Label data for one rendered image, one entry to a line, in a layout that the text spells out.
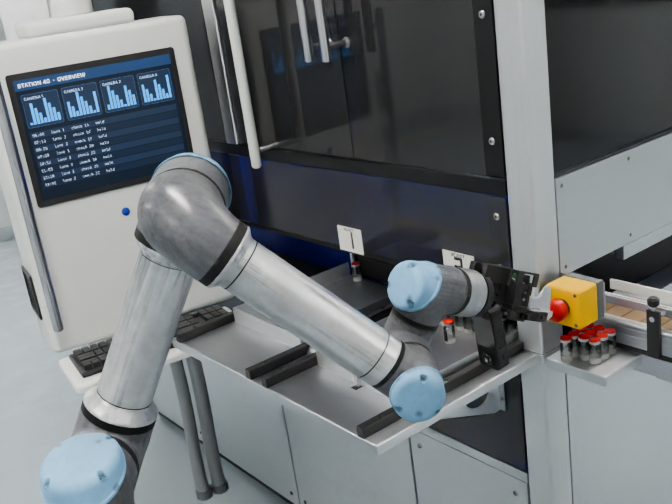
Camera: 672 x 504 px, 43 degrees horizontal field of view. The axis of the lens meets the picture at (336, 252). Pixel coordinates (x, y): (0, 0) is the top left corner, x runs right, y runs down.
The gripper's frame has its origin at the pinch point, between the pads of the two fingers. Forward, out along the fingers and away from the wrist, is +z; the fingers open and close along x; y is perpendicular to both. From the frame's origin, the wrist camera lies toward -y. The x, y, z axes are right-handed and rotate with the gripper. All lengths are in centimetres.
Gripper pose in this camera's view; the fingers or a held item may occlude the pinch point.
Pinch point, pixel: (544, 316)
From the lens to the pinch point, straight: 151.8
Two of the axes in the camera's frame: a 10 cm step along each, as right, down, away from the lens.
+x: -6.2, -1.7, 7.7
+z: 7.6, 1.2, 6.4
